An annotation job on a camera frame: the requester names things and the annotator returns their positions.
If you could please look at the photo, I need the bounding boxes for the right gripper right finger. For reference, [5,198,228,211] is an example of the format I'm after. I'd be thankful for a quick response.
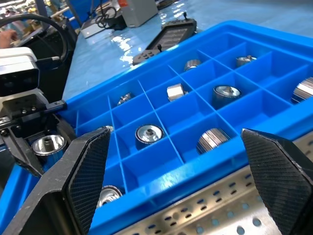
[240,128,313,235]

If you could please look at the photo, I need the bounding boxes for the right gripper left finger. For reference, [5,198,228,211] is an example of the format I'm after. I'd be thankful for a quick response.
[1,127,112,235]

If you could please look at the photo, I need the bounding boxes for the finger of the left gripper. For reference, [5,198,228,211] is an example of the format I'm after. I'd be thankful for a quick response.
[0,127,46,178]
[54,114,78,149]

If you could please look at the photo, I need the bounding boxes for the metal nut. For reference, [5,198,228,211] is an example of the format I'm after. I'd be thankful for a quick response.
[31,134,68,162]
[96,185,124,209]

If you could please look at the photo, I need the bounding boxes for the blue compartment tray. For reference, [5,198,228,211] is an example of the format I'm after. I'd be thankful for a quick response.
[0,20,313,235]

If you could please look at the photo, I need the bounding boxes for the grey metal box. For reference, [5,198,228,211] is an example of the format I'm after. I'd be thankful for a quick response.
[121,0,159,28]

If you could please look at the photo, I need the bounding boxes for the bystander bare hand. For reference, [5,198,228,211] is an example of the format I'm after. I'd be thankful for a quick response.
[0,29,19,48]

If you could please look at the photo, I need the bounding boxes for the perforated metal tray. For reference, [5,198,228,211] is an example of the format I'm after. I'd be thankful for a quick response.
[114,137,313,235]

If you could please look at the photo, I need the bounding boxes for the silver flat device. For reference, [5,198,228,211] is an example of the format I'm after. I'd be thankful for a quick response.
[80,18,115,39]

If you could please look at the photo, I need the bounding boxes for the black handheld controller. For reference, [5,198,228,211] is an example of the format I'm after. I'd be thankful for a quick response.
[132,12,198,67]

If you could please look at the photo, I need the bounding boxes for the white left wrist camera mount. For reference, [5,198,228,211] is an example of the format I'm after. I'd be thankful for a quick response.
[0,47,41,97]

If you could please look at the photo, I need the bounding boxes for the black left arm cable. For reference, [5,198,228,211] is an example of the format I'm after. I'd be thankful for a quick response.
[0,13,70,67]

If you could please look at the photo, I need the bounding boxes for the blue metal frame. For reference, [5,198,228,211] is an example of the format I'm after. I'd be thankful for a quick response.
[58,0,85,27]

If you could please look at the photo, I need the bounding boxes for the coiled black cable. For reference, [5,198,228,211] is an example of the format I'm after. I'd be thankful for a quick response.
[94,6,118,29]

